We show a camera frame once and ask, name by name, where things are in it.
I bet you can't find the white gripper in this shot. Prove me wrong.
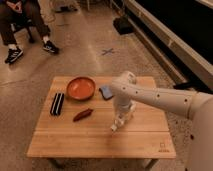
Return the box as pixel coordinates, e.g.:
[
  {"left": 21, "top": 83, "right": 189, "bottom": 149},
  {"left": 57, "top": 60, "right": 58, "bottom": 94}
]
[{"left": 115, "top": 102, "right": 136, "bottom": 124}]

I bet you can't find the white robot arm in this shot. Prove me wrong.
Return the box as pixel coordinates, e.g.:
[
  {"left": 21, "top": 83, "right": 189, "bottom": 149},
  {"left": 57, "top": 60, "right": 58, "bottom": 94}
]
[{"left": 109, "top": 71, "right": 213, "bottom": 171}]

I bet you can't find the orange ceramic bowl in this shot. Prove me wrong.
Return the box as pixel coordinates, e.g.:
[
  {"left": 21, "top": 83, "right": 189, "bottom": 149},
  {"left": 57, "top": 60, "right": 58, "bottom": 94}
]
[{"left": 66, "top": 77, "right": 96, "bottom": 101}]

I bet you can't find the blue sponge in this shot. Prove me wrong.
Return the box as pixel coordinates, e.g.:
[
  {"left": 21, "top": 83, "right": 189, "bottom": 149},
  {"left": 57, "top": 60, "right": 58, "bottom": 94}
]
[{"left": 99, "top": 85, "right": 113, "bottom": 100}]

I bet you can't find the red-brown sweet potato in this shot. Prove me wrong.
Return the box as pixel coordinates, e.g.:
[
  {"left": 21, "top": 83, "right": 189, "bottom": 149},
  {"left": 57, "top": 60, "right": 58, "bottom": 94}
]
[{"left": 73, "top": 108, "right": 93, "bottom": 122}]

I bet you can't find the wooden table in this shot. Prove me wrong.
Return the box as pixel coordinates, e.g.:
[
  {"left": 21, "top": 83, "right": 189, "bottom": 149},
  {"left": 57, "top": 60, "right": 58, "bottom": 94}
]
[{"left": 27, "top": 76, "right": 176, "bottom": 159}]

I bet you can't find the black bag on floor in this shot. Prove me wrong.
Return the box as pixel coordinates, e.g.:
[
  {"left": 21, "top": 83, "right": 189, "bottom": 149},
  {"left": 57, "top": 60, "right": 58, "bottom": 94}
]
[{"left": 113, "top": 17, "right": 133, "bottom": 35}]

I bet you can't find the seated person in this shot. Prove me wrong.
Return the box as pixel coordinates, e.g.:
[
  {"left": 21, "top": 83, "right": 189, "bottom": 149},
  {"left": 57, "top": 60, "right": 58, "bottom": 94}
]
[{"left": 0, "top": 0, "right": 59, "bottom": 64}]

